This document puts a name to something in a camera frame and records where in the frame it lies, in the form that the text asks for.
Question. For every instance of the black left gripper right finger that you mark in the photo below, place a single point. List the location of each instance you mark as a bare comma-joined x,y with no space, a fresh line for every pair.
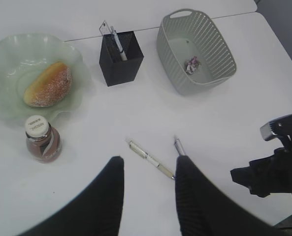
203,210

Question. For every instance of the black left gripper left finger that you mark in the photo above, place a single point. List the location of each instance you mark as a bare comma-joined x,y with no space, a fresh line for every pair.
96,211

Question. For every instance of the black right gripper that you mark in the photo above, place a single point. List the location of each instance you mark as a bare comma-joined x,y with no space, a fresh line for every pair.
268,175

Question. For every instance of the black clip pen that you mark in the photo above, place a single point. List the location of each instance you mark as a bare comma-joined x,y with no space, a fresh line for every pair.
179,147

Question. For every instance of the yellow clip pen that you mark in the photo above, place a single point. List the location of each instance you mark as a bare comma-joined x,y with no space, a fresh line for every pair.
151,159

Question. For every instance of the brown coffee bottle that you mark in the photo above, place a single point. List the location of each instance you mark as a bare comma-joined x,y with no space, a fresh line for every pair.
42,140

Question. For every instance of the sugared bread roll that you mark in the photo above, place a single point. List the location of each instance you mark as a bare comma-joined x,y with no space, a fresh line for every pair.
50,87

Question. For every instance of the large paper ball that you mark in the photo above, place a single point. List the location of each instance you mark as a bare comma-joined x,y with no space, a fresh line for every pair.
191,65

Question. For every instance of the blue clip pen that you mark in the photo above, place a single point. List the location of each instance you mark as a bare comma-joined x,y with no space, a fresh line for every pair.
118,44

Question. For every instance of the clear plastic ruler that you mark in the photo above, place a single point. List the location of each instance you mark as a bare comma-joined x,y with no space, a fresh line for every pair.
104,29

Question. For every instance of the black mesh pen holder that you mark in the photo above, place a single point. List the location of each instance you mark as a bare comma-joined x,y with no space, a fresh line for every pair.
115,70

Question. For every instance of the green plastic basket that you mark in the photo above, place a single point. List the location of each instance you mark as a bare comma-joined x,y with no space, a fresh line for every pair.
184,34

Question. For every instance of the green wavy glass plate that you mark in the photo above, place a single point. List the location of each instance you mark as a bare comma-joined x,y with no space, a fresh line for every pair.
23,57

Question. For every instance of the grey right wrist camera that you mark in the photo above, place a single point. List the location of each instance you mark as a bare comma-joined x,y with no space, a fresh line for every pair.
277,128

